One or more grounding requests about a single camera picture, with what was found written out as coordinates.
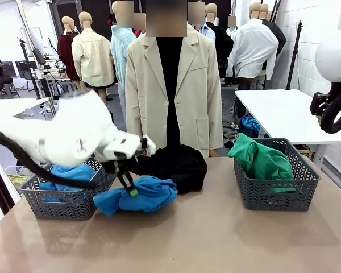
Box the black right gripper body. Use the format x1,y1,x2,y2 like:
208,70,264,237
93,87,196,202
309,92,330,116

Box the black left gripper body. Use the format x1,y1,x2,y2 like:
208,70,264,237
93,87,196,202
103,155,142,174

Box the deep blue garment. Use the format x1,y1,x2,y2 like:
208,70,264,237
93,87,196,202
93,176,179,218

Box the light blue garment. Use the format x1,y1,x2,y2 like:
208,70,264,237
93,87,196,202
39,164,98,192

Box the black garment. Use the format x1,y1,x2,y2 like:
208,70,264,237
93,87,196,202
129,144,209,195

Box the green garment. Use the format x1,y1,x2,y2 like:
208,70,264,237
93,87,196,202
227,133,297,195

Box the person's left forearm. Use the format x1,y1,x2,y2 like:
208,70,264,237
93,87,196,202
209,105,224,150

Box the person's right forearm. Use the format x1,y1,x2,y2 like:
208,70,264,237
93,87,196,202
125,105,144,140

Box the wooden crate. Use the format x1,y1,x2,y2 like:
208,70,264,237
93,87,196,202
297,144,315,160

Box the tall black tripod stand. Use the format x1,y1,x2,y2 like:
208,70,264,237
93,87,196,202
285,20,305,90

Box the grey plastic lattice basket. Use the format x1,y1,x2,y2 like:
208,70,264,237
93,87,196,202
233,138,321,212
19,158,117,221

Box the blue cloth pile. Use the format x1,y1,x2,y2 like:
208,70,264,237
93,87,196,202
238,115,263,139

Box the mannequin in black jacket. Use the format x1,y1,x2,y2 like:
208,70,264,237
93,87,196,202
258,3,287,71

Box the mannequin in white shirt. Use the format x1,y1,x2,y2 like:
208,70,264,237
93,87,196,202
226,2,280,90

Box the black stand legs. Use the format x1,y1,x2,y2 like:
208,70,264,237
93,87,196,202
269,0,282,22

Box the clear bin with yellow items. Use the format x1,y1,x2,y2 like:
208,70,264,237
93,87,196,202
5,164,32,188

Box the person in beige coat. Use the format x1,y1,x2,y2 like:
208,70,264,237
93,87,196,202
125,0,224,159

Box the mannequin in cream jacket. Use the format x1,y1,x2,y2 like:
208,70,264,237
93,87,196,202
71,11,117,99

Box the mannequin in pale blue fleece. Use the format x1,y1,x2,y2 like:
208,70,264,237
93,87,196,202
110,0,138,120

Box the mannequin in maroon top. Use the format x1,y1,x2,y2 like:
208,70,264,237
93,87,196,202
57,16,82,92

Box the mannequin in blue shirt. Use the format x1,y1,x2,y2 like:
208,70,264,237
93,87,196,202
188,1,217,43

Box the black stool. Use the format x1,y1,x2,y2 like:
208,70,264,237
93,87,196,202
1,82,20,99

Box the black box on pole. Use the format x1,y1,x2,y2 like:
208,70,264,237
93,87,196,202
31,48,48,65

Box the black monitor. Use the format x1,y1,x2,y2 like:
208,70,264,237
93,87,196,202
15,60,32,79

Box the mannequin in red top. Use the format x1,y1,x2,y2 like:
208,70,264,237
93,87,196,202
134,13,147,36

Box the thin black tripod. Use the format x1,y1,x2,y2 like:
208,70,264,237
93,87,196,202
16,36,42,100

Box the silver slanted pole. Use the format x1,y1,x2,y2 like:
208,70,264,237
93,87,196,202
16,0,57,114

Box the black right arm cable sleeve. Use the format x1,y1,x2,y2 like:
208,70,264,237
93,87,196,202
320,82,341,134

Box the black arm cable sleeve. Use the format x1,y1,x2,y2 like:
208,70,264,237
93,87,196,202
320,82,341,134
0,130,98,191

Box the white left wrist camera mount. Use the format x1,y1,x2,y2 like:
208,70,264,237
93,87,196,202
140,135,157,156

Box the white table beside brick wall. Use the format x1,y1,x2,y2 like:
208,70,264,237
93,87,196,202
234,89,341,168

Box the black left arm cable sleeve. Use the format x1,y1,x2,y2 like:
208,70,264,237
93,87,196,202
0,130,98,191

